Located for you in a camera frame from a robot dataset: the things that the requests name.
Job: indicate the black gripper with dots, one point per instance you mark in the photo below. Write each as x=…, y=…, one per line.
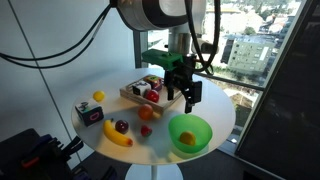
x=180, y=78

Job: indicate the yellow-orange toy peach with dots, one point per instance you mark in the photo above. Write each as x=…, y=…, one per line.
x=187, y=138

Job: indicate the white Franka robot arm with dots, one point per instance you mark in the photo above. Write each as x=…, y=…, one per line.
x=150, y=13

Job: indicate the red toy apple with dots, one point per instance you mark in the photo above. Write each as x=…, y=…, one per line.
x=152, y=96

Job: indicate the toy orange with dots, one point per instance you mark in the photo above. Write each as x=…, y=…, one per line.
x=145, y=112

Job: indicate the green plastic bowl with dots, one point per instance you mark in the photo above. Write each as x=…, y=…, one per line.
x=200, y=131

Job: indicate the red toy strawberry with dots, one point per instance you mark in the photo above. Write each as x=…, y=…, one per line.
x=146, y=131

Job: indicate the dark purple toy plum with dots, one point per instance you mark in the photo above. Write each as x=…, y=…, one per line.
x=122, y=127

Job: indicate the yellow toy banana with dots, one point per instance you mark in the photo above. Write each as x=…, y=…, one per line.
x=115, y=136

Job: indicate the yellow toy lemon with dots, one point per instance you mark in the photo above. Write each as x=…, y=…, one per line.
x=98, y=96

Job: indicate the orange-green soft cube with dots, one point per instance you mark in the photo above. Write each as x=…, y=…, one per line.
x=154, y=82

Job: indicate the black-white soft cube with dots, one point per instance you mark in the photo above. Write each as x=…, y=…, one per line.
x=141, y=88

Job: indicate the wooden slatted tray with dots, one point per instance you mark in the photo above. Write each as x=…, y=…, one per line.
x=133, y=98

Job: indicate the white table pole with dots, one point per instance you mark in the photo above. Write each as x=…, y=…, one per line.
x=154, y=173

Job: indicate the white round table base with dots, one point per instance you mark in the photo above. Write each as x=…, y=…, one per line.
x=140, y=173

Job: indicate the black side panel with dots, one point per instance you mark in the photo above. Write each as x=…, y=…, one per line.
x=286, y=100

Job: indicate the blue spring clamp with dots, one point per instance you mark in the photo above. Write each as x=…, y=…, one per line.
x=50, y=142

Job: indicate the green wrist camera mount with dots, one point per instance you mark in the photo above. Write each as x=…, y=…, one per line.
x=160, y=58

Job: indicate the dark window rail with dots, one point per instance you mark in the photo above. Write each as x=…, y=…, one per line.
x=233, y=81

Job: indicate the dark window frame post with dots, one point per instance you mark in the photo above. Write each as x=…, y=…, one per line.
x=140, y=50

